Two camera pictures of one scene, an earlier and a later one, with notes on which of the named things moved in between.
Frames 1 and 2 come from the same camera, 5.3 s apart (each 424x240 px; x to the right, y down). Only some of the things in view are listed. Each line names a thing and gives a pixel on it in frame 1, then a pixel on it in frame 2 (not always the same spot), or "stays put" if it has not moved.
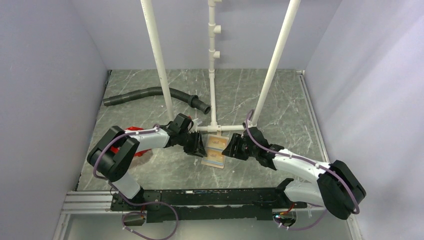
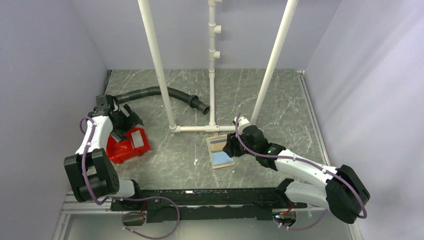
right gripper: x=236 y=140 stays put
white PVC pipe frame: x=215 y=54 stays put
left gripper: x=197 y=148 -> x=131 y=121
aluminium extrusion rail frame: x=99 y=202 stays put
